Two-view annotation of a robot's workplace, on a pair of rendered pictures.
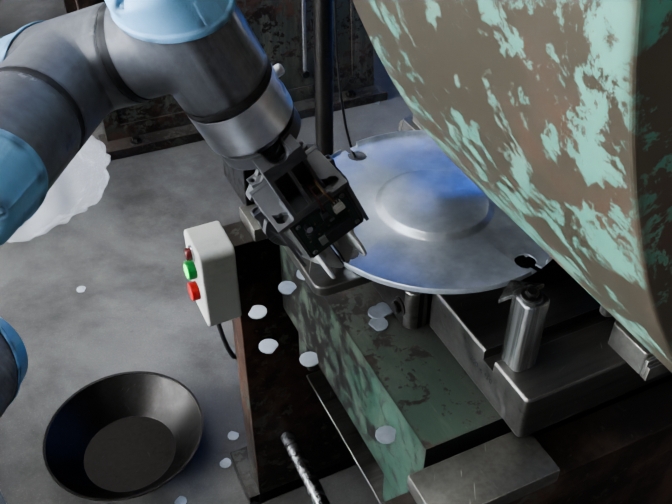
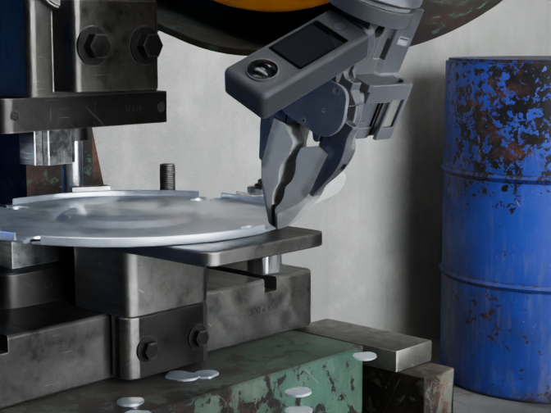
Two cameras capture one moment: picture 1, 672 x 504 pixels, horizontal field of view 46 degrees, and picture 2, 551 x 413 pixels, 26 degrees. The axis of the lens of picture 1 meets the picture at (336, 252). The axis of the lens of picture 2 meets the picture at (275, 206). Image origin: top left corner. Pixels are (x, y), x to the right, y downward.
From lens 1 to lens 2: 139 cm
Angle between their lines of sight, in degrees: 101
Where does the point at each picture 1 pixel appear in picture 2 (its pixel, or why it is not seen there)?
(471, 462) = (354, 337)
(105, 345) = not seen: outside the picture
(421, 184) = (102, 214)
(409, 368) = (263, 359)
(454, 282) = (259, 208)
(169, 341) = not seen: outside the picture
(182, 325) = not seen: outside the picture
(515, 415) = (305, 301)
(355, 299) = (169, 388)
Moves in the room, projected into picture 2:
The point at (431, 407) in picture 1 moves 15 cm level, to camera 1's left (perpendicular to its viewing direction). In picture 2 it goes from (308, 348) to (379, 391)
